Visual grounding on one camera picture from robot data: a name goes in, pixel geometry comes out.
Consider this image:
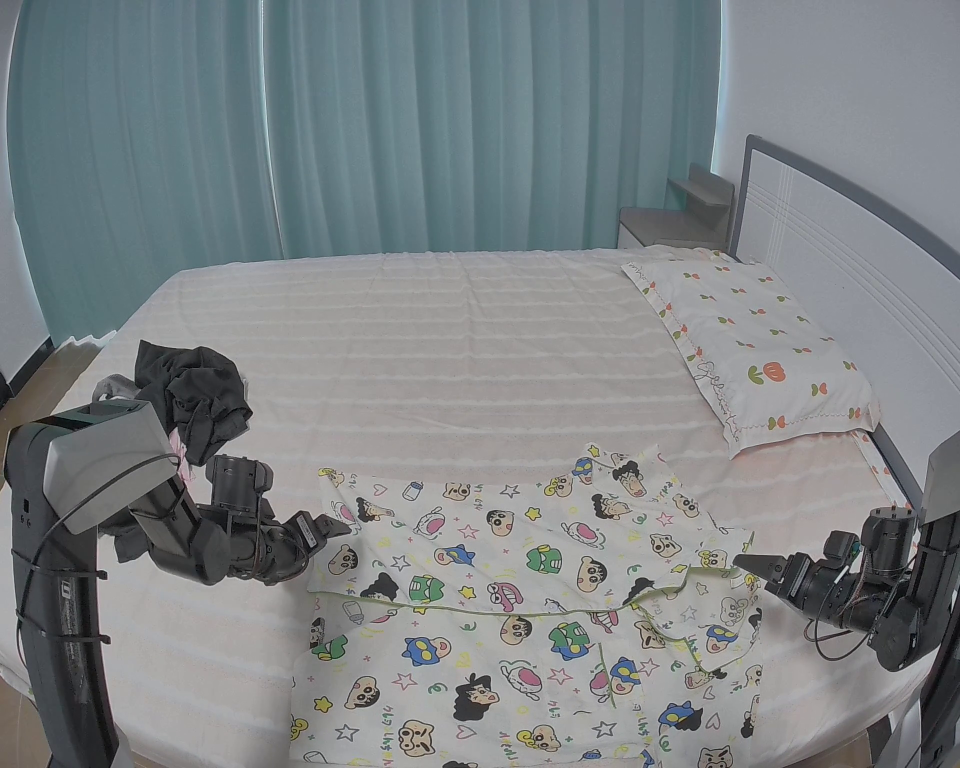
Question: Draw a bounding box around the white printed pillow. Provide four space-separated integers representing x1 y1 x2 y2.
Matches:
621 244 881 460

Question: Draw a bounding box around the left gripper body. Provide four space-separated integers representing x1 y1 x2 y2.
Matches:
251 511 333 585

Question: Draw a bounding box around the white printed pyjama top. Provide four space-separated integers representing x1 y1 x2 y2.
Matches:
288 442 768 768

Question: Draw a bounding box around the grey bedside table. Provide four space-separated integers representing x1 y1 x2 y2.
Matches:
618 163 736 250

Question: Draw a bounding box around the pile of clothes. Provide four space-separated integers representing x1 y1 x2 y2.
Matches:
93 339 255 564

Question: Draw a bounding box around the black cable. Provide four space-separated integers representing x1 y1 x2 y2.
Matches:
806 615 875 663

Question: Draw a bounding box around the bed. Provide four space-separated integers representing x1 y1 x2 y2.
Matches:
0 133 960 768

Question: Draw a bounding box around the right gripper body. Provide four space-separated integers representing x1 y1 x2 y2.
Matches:
763 553 835 622

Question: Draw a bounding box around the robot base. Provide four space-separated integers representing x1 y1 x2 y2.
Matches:
887 708 931 768

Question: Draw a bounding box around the blue-green curtain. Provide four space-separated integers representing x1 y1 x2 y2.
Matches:
6 0 285 354
261 0 723 255

